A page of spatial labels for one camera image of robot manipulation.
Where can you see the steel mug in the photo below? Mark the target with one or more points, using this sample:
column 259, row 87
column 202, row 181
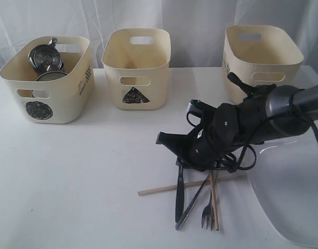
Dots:
column 46, row 58

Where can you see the long steel spoon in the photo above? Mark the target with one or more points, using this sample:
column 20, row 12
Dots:
column 188, row 210

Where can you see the cream bin with circle mark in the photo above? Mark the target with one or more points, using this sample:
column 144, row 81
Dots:
column 55, row 101

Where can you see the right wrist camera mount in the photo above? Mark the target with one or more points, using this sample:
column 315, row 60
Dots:
column 199, row 109

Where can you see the steel bowl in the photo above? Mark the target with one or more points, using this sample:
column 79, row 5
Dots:
column 48, row 76

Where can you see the cream bin with square mark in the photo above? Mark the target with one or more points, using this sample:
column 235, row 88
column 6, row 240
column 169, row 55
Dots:
column 259, row 55

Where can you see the steel table knife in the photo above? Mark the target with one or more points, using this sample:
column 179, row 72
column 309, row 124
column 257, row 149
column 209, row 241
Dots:
column 179, row 201

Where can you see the small steel fork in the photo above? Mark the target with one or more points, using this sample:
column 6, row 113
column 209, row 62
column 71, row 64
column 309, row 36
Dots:
column 207, row 218

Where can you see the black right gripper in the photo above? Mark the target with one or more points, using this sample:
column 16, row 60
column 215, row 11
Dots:
column 221, row 141

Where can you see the cream bin with triangle mark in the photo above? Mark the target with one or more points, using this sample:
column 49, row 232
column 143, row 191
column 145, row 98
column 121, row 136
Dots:
column 136, row 63

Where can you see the large white square plate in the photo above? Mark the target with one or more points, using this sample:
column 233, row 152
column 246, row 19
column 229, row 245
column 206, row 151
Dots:
column 285, row 183

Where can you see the crosswise wooden chopstick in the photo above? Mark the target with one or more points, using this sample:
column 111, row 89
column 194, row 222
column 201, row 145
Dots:
column 186, row 185

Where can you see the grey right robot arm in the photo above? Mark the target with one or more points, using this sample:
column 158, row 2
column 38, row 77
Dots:
column 292, row 112

